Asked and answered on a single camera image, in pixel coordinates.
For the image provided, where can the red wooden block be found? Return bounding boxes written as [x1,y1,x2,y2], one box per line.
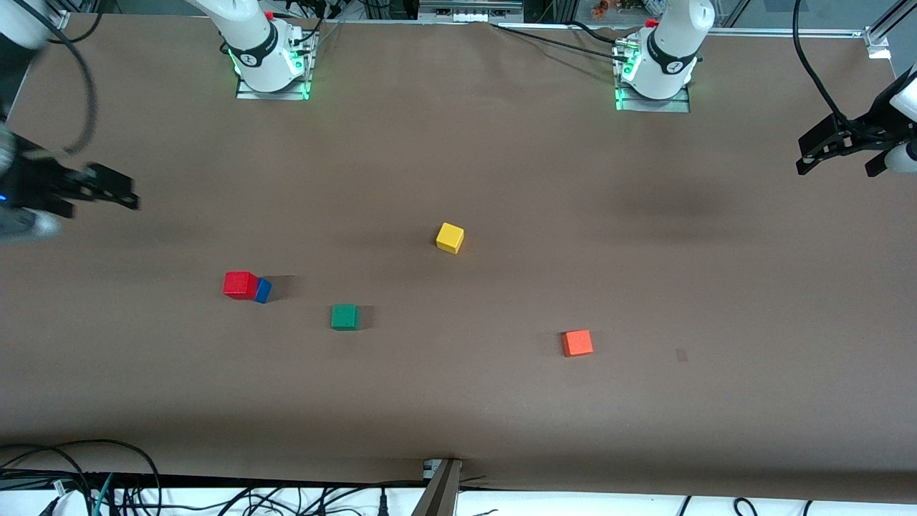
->
[223,270,259,300]

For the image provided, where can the orange wooden block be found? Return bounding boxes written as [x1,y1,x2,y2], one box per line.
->
[562,329,595,358]

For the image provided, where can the aluminium corner profile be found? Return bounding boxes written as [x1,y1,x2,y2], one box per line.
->
[863,0,917,59]

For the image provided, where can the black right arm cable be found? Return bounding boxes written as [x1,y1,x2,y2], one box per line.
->
[14,0,99,157]

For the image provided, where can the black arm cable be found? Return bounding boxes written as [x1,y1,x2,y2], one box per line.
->
[792,0,860,133]
[14,0,99,157]

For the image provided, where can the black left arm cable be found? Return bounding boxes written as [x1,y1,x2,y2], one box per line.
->
[792,0,860,133]

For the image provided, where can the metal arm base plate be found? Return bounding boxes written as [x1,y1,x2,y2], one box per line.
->
[614,39,692,114]
[235,32,314,101]

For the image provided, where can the black looped cable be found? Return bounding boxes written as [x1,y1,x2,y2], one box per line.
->
[0,439,163,516]

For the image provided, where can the black table cable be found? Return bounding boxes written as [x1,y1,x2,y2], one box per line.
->
[491,23,625,62]

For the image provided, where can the aluminium camera mast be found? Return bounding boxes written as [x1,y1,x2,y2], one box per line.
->
[411,459,464,516]

